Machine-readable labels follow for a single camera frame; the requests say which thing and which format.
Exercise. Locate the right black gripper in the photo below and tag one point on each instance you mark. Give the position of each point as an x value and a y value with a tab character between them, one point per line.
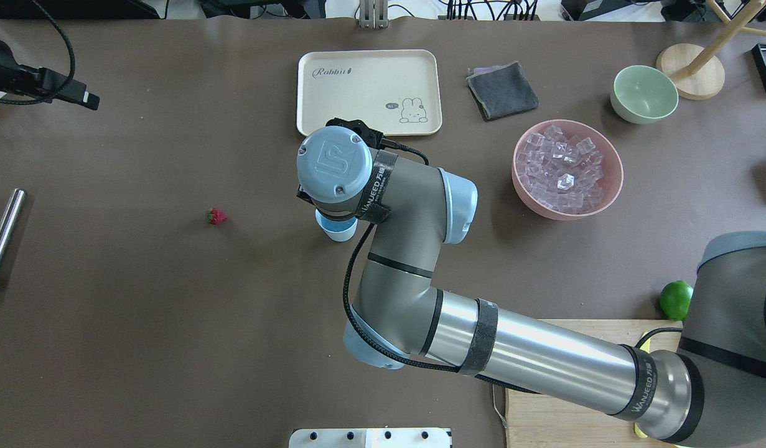
303	197

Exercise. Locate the red strawberry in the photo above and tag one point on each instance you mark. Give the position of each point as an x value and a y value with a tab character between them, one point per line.
216	216

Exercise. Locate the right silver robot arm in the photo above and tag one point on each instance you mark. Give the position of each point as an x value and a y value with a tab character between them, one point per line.
709	392

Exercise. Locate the light blue plastic cup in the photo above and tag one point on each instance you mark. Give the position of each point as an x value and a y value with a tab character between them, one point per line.
338	231

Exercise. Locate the pink bowl of ice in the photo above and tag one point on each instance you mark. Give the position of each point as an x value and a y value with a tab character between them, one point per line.
566	170

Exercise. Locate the cream rabbit tray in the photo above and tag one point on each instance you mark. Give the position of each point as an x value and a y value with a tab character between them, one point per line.
395	91

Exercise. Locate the grey folded cloth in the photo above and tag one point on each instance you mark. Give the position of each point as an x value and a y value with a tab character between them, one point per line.
502	90

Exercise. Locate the green ceramic bowl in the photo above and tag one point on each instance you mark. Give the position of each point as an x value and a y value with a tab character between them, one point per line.
643	95

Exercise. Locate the wooden cutting board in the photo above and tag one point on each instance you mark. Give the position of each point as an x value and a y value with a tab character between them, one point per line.
532	420

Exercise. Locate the wooden stand round base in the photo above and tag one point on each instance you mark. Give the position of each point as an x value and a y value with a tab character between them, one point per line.
695	71

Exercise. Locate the green lime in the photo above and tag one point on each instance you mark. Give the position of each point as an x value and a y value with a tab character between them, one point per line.
675	299

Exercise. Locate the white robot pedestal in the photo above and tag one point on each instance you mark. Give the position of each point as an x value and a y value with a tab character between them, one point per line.
372	437

